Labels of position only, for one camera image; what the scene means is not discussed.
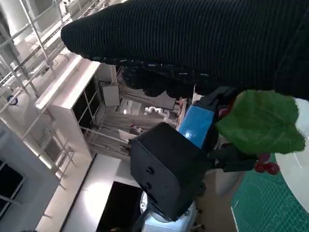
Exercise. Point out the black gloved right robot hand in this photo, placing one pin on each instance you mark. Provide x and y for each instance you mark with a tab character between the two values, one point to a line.
193	38

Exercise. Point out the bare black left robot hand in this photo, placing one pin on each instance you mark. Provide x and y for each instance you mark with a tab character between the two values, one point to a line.
196	123

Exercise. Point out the red toy grapes with leaf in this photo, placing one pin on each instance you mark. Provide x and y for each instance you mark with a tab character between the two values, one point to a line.
260	123

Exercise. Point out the white square plate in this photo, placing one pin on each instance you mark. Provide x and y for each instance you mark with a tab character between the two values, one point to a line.
294	174

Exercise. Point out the green cutting mat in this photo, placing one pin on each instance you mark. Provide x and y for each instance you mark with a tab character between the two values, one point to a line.
260	205

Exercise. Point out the dark screen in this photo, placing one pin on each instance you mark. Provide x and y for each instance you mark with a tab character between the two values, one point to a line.
120	207

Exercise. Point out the white shelving unit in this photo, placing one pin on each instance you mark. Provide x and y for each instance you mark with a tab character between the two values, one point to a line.
70	101

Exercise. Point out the grey framed box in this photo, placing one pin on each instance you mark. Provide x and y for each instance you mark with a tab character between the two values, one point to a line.
21	174

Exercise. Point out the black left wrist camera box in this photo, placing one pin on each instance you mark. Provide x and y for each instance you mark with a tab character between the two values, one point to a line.
166	169

